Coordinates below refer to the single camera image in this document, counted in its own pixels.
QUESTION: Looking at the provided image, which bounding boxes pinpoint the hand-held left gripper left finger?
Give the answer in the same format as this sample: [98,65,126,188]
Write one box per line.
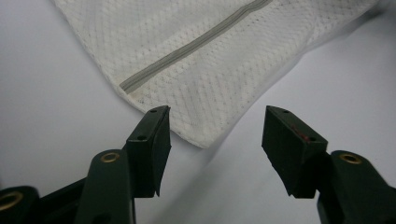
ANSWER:
[74,105,172,224]

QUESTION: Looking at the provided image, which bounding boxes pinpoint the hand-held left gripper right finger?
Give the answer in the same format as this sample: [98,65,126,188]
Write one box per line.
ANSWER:
[262,105,396,224]

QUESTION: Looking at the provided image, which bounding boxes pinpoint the white mesh laundry bag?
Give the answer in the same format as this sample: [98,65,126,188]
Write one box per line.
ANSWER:
[52,0,382,149]

